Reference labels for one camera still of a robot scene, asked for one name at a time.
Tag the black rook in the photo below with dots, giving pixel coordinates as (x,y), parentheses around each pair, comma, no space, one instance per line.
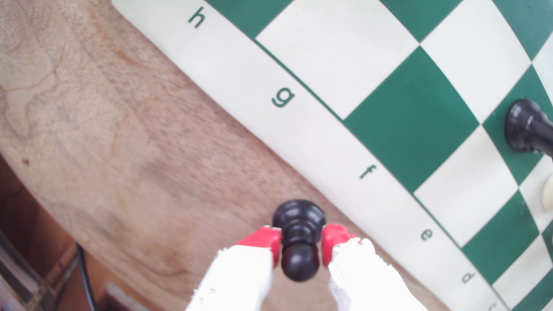
(525,127)

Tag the black pawn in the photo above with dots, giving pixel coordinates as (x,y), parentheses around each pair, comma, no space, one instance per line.
(299,242)

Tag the green and white chess mat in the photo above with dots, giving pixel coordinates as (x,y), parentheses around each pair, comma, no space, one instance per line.
(389,108)

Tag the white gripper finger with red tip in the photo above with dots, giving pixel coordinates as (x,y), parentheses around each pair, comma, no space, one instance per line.
(363,280)
(237,280)

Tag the white pawn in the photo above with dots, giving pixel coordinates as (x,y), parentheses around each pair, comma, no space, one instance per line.
(549,192)

